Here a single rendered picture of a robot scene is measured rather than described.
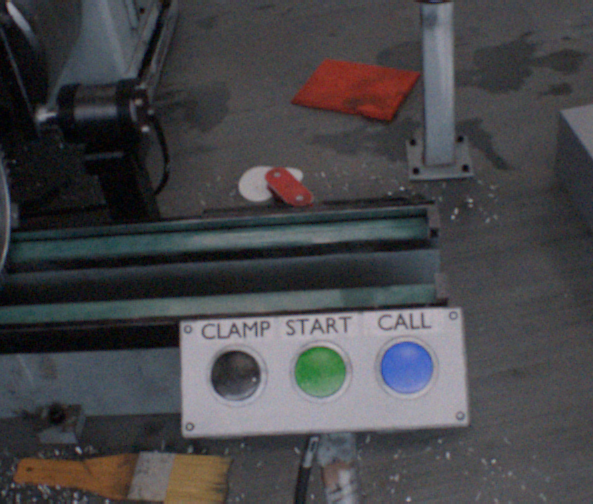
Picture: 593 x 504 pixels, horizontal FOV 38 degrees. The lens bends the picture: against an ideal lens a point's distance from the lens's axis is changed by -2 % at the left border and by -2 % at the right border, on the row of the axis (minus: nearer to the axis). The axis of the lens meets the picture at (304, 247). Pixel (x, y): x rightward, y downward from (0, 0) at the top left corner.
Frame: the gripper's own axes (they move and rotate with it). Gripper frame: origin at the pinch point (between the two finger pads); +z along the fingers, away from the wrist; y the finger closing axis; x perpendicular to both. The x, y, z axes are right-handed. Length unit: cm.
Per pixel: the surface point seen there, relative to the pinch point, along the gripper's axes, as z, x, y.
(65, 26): 17.0, 2.1, -36.2
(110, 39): 25, 7, -49
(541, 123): 9, 61, -43
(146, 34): 29, 11, -62
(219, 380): 1.1, 21.3, 19.1
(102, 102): 11.9, 9.2, -17.8
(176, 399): 27.7, 24.7, 1.1
